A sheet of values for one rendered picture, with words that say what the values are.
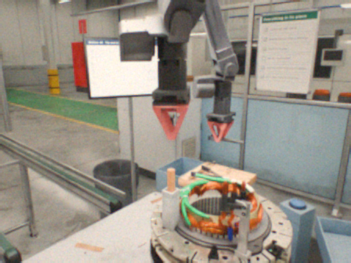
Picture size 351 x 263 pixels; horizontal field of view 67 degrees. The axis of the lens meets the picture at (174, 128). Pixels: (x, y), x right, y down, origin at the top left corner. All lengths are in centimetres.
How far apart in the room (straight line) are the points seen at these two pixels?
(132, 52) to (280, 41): 245
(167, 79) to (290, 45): 239
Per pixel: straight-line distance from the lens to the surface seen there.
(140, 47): 49
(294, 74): 282
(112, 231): 118
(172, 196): 58
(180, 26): 45
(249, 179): 94
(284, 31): 287
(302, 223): 89
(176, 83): 50
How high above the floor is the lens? 146
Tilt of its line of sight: 15 degrees down
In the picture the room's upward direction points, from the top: straight up
